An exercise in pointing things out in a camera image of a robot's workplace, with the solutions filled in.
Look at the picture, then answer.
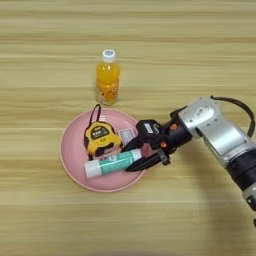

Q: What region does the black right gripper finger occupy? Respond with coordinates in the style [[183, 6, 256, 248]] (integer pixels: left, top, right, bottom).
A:
[[121, 136, 145, 153], [125, 151, 164, 173]]

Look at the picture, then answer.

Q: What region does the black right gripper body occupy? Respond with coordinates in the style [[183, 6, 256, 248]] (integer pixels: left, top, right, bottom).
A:
[[156, 106, 194, 166]]

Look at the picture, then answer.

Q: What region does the white green glue stick tube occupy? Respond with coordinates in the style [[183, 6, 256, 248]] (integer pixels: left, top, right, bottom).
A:
[[83, 148, 143, 179]]

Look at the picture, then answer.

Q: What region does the yellow black tape measure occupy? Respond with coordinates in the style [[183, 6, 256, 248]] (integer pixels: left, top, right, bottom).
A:
[[83, 103, 123, 161]]

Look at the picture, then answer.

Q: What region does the orange juice bottle white cap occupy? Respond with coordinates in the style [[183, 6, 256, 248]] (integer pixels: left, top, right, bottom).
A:
[[95, 48, 121, 107]]

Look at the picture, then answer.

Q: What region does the pink round plate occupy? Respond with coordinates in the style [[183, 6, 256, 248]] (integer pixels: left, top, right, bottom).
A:
[[59, 108, 152, 193]]

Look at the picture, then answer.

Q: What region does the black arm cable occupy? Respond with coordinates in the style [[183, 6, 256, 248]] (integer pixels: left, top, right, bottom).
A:
[[210, 95, 256, 138]]

